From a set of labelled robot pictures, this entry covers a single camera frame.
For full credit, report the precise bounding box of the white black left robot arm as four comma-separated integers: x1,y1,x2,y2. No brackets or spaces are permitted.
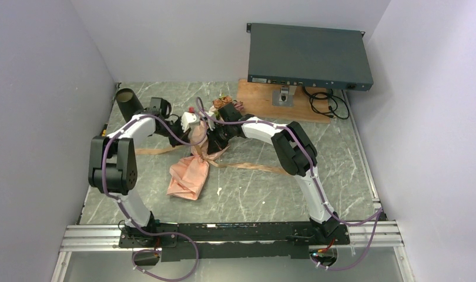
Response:
88,98,189,247

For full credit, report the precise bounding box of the black mounting base plate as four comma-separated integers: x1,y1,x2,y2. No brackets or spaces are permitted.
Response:
118,221,350,262

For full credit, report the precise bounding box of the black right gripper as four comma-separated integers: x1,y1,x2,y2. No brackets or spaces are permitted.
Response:
206,123,234,155

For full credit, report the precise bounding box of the metal stand bracket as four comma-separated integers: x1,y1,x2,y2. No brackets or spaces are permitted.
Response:
272,86,297,107

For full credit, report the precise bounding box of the black cylindrical vase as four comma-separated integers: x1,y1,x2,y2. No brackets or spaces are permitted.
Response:
115,88,143,122

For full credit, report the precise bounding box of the black coiled cable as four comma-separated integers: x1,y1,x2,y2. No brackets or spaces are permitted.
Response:
302,86,350,120

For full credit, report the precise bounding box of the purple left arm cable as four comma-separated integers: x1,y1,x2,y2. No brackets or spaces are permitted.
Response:
102,113,207,282

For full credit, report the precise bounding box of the dark grey network switch box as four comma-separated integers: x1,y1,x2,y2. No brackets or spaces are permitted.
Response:
246,23,374,91

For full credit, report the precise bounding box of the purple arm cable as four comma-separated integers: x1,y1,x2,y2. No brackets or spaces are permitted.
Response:
195,97,384,273
102,113,207,282

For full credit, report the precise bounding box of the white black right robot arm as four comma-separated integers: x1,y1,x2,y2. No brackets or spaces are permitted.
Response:
205,105,340,244

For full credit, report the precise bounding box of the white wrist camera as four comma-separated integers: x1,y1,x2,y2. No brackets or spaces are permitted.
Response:
180,106,200,132
205,112,218,127

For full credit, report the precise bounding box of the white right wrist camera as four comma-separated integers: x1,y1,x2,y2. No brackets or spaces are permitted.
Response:
205,112,218,127

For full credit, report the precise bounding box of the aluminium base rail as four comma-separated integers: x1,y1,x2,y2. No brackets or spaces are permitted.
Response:
59,220,415,281

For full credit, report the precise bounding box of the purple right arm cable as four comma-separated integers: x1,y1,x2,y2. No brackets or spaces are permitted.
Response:
195,97,384,273

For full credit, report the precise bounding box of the brown ribbon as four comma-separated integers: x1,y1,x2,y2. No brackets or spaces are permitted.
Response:
135,146,289,176

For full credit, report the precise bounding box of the wooden board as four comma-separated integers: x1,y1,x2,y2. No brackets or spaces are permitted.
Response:
237,79,331,124

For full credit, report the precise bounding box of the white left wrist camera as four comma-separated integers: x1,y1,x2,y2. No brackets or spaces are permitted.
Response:
180,106,200,132

